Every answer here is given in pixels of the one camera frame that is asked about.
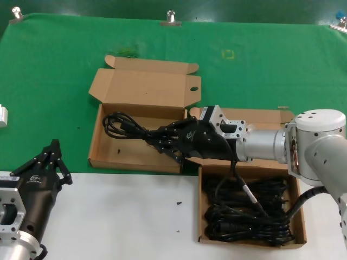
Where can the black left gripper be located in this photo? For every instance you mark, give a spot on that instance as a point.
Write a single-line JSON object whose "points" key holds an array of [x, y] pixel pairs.
{"points": [[38, 195]]}

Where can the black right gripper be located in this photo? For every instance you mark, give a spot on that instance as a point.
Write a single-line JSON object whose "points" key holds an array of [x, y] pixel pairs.
{"points": [[206, 143]]}

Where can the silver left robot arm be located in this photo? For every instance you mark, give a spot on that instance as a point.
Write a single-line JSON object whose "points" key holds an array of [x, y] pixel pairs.
{"points": [[16, 247]]}

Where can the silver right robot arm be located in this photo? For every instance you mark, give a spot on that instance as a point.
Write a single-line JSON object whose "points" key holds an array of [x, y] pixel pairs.
{"points": [[311, 146]]}

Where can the cardboard box with loose screws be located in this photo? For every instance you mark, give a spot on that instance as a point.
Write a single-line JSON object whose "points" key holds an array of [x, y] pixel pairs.
{"points": [[141, 89]]}

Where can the white plastic block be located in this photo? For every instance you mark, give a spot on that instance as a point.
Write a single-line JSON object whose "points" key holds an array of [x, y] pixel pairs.
{"points": [[3, 116]]}

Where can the green cloth mat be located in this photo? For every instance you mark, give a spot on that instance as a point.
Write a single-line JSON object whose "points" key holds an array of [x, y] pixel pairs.
{"points": [[40, 67]]}

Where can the green thread tangle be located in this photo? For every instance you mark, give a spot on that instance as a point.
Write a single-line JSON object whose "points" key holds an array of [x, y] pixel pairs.
{"points": [[124, 51]]}

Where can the silver binder clip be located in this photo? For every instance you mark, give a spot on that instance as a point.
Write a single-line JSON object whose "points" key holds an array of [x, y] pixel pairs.
{"points": [[170, 19], [340, 25], [16, 15]]}

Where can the small blue object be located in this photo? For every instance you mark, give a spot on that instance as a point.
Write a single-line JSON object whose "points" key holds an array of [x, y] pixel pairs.
{"points": [[339, 14]]}

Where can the silver right wrist bracket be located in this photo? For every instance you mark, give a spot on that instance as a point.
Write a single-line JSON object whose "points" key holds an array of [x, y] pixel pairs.
{"points": [[225, 122]]}

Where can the silver wrist bracket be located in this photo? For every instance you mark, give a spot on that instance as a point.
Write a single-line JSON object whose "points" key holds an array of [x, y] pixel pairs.
{"points": [[225, 122], [11, 214]]}

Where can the silver left wrist bracket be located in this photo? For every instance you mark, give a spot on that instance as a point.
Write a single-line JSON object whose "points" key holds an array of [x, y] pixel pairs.
{"points": [[11, 214]]}

